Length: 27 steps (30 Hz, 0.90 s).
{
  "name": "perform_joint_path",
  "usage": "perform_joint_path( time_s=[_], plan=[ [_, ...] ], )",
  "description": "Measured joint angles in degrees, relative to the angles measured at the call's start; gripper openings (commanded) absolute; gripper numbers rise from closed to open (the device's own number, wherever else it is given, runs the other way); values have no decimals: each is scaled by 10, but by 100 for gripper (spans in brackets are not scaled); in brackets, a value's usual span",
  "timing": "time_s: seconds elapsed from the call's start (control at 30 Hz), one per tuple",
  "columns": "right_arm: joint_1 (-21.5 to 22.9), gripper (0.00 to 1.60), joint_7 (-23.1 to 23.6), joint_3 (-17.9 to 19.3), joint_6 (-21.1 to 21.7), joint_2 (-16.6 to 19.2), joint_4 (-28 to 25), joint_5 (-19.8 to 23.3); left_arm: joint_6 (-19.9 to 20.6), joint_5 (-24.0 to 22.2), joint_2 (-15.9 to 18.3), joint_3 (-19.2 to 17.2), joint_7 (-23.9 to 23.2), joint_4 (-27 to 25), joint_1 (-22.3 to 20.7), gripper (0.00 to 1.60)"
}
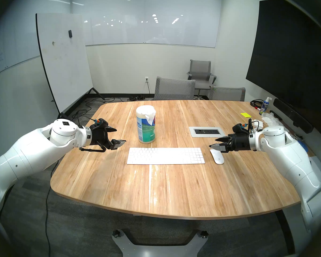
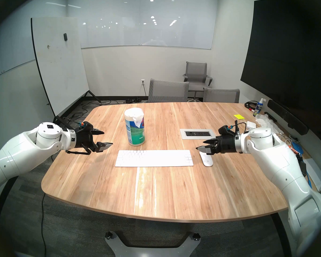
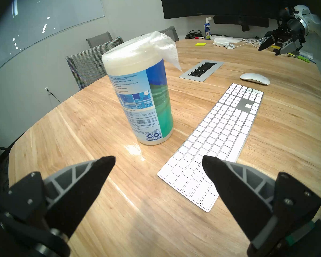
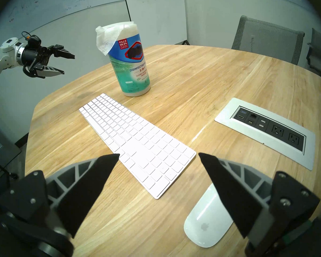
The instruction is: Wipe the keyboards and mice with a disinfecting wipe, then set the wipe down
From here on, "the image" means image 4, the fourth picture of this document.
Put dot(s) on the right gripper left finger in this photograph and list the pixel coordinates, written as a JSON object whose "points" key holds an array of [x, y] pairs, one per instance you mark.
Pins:
{"points": [[80, 184]]}

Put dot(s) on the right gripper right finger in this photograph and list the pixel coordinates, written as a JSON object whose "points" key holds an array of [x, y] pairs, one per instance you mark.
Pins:
{"points": [[230, 189]]}

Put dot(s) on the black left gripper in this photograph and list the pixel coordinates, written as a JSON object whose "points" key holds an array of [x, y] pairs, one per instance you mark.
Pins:
{"points": [[33, 57]]}

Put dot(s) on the white disinfecting wipe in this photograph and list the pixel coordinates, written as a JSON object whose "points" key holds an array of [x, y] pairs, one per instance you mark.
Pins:
{"points": [[104, 39]]}

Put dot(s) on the disinfecting wipes canister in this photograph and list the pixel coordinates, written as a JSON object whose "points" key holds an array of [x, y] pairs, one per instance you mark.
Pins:
{"points": [[131, 71]]}

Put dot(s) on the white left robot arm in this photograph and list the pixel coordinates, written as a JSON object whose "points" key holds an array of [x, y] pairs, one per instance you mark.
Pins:
{"points": [[0, 58]]}

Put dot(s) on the white slim keyboard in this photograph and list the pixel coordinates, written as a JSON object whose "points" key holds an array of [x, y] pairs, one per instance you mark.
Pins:
{"points": [[136, 141]]}

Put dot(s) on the silver table outlet panel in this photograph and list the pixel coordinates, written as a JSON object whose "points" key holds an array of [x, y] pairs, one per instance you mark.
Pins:
{"points": [[270, 128]]}

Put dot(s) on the wide grey mesh chair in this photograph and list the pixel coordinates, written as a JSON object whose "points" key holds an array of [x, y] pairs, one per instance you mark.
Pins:
{"points": [[267, 39]]}

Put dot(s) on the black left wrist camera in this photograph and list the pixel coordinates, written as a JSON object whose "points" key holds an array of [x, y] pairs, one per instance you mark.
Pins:
{"points": [[34, 41]]}

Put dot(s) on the scribbled side wall whiteboard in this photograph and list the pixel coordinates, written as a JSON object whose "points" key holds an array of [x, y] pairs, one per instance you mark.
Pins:
{"points": [[56, 7]]}

